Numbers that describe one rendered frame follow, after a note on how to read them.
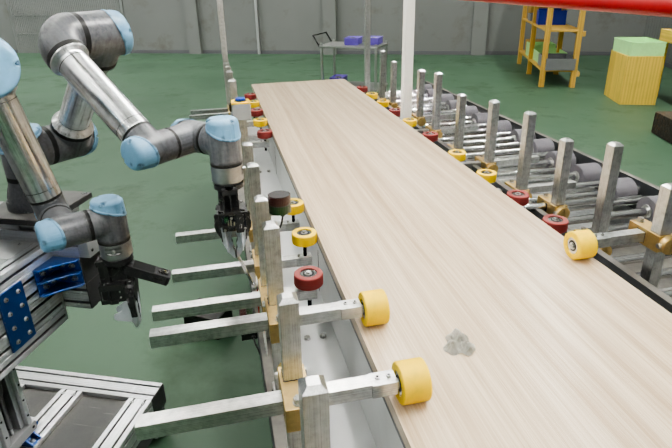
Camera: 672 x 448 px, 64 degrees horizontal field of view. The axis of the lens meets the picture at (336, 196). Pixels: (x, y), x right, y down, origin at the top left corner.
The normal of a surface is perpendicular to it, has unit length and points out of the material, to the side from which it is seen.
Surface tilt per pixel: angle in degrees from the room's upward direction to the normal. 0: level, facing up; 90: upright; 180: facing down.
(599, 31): 90
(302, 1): 90
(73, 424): 0
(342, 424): 0
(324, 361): 0
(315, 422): 90
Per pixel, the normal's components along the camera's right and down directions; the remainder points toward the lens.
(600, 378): -0.02, -0.92
